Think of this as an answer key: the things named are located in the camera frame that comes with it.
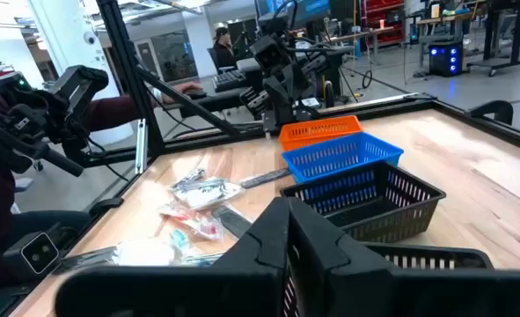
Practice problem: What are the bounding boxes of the blue white toothbrush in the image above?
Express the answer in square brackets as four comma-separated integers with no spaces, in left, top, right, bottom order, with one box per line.
[178,250,225,268]
[169,228,194,257]

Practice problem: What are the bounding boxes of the black keyboard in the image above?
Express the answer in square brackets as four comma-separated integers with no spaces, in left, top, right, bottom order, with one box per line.
[210,69,248,93]

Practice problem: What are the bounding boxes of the silver aluminium bracket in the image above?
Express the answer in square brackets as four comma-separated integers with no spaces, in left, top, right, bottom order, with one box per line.
[135,118,149,175]

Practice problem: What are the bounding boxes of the computer tower with blue lights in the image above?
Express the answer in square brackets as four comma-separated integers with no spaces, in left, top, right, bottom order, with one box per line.
[428,40,464,78]

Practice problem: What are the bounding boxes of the red white toothbrush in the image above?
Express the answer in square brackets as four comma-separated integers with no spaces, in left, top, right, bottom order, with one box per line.
[157,201,225,242]

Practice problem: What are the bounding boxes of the black table-level camera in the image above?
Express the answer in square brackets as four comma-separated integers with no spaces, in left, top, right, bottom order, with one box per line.
[3,231,78,283]

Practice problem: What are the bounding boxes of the blue plastic basket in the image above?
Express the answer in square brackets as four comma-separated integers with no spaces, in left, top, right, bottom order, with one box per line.
[281,131,405,185]

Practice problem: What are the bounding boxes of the black table edge clamp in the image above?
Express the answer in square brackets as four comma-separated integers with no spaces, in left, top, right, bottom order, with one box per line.
[87,196,125,217]
[465,100,515,127]

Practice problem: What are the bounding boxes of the nail tools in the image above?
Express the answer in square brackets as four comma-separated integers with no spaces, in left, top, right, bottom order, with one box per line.
[169,168,246,211]

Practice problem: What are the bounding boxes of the person's hand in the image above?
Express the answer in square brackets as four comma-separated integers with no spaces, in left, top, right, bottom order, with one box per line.
[162,81,204,105]

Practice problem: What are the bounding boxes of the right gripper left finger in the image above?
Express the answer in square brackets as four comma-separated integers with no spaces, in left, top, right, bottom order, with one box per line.
[55,196,290,317]

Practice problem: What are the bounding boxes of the black aluminium rig frame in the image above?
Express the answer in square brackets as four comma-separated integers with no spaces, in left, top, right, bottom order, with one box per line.
[0,0,520,317]

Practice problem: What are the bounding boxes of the red storage rack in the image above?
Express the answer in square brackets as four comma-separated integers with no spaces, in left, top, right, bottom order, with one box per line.
[360,0,406,48]

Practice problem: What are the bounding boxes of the cotton swabs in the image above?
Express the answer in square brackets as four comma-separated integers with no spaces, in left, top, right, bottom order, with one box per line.
[112,237,178,268]

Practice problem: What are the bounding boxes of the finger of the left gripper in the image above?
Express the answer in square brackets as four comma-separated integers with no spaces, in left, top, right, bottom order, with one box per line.
[240,85,269,118]
[301,51,333,77]

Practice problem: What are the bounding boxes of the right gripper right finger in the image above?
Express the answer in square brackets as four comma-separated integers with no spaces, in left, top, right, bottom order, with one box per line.
[288,196,520,317]

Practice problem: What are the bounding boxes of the orange plastic basket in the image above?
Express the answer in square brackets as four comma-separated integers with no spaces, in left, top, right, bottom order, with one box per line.
[278,114,364,152]

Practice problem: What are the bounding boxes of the white pillar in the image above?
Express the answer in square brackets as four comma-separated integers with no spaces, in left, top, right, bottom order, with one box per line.
[26,0,135,146]

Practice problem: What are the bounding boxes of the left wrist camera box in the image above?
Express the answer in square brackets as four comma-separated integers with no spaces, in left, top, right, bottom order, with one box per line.
[253,34,291,74]

